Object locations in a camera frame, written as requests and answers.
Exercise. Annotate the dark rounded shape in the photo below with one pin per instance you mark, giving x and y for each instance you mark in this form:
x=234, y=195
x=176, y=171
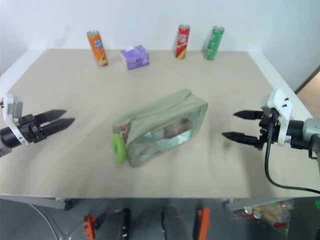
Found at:
x=125, y=223

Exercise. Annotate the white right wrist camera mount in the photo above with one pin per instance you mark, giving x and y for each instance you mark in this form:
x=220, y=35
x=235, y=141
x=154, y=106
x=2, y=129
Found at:
x=282, y=110

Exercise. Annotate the red soda can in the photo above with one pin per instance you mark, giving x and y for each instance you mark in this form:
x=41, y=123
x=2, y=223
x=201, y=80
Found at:
x=182, y=42

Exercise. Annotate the orange soda can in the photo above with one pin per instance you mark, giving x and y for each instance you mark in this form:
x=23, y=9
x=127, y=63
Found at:
x=98, y=48

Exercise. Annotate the purple tissue pack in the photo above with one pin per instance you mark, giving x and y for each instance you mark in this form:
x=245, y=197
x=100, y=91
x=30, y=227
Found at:
x=135, y=57

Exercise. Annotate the bag of snacks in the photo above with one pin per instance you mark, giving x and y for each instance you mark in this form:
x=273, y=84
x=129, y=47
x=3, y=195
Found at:
x=266, y=213

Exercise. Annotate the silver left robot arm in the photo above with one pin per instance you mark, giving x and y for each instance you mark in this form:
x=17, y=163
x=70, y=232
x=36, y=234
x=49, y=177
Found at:
x=6, y=140

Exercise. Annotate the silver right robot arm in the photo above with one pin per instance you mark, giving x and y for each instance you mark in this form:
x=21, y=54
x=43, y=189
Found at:
x=307, y=133

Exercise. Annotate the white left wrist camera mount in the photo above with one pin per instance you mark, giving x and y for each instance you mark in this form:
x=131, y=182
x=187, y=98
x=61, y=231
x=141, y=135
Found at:
x=12, y=108

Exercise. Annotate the orange clamp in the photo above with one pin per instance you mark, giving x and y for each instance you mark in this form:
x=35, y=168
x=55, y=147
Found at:
x=89, y=226
x=202, y=223

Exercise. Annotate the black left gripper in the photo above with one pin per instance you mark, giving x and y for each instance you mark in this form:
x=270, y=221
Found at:
x=29, y=128

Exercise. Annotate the green soda can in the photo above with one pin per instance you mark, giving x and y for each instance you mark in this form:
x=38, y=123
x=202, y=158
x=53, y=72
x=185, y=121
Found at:
x=214, y=43

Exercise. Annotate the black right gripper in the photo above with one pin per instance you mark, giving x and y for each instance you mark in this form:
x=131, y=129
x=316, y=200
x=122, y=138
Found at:
x=268, y=130

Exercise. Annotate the green transparent zipper pouch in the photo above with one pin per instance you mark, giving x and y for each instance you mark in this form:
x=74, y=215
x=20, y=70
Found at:
x=162, y=127

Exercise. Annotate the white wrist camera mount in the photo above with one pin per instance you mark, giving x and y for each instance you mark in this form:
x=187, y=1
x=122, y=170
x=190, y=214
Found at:
x=282, y=110
x=12, y=108

